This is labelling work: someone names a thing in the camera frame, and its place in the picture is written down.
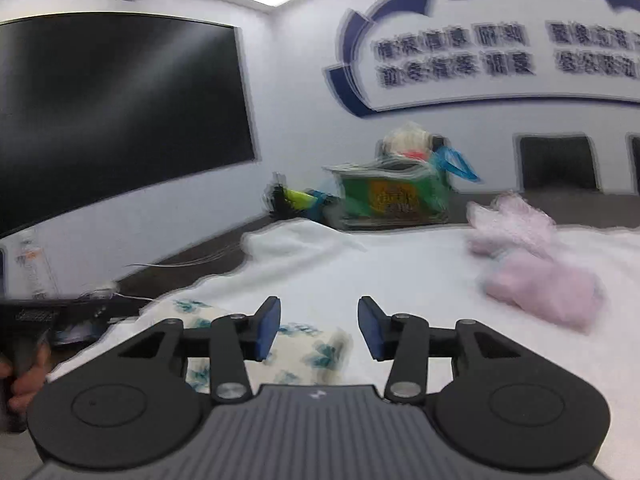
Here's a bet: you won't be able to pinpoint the frilly pastel floral garment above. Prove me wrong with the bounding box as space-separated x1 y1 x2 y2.
466 192 558 261

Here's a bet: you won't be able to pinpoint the cream teal flower pants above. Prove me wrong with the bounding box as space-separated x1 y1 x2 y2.
167 299 353 393

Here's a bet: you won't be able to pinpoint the cream cloth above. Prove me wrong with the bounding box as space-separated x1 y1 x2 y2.
382 122 436 156

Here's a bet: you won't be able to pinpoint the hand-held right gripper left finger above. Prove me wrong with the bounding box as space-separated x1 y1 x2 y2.
117 296 282 405

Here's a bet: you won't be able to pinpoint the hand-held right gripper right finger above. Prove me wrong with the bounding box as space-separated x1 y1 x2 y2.
357 296 521 405

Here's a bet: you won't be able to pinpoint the white terry towel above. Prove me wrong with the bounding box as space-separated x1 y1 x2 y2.
45 217 640 480

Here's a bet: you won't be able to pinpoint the black wall screen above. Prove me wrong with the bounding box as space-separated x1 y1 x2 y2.
0 12 263 241

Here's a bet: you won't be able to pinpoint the clear drink bottle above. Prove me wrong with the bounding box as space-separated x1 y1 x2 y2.
15 237 56 301

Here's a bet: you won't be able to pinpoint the person's left hand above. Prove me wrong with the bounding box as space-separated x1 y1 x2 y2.
0 345 52 411

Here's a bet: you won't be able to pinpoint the white cable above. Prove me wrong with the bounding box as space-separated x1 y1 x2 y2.
125 245 246 269

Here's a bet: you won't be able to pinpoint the green bag with blue straps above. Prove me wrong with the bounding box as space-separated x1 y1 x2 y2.
322 145 481 231

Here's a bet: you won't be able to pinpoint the pink dotted garment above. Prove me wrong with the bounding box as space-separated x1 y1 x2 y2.
482 250 606 333

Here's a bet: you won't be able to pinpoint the yellow-green object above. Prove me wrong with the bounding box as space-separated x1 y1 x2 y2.
282 187 321 211

